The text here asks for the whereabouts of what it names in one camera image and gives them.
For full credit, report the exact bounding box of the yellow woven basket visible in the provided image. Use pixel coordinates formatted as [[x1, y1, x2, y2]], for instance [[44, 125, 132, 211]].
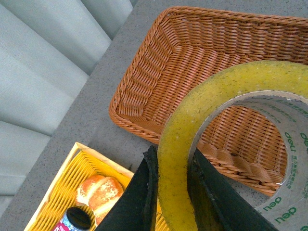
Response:
[[25, 142, 169, 231]]

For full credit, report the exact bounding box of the small labelled jar black lid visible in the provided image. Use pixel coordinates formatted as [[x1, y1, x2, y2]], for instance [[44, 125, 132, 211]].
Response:
[[52, 207, 91, 231]]

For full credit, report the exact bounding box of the yellow tape roll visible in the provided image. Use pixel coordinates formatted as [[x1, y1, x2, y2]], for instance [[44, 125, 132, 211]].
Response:
[[158, 61, 308, 231]]

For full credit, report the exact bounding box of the white curtain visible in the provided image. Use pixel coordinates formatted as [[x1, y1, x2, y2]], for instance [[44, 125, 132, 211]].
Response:
[[0, 0, 136, 212]]

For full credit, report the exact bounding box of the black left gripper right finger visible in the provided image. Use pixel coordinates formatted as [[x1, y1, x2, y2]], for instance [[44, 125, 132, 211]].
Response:
[[187, 150, 276, 231]]

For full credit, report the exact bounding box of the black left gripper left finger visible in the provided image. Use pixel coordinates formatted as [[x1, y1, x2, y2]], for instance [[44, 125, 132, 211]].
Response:
[[96, 146, 158, 231]]

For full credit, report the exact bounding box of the toy croissant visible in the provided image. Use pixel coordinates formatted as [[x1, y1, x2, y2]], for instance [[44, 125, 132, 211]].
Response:
[[76, 175, 124, 226]]

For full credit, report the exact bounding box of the brown wicker basket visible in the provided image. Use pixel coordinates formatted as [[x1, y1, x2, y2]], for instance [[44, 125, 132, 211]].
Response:
[[109, 6, 308, 196]]

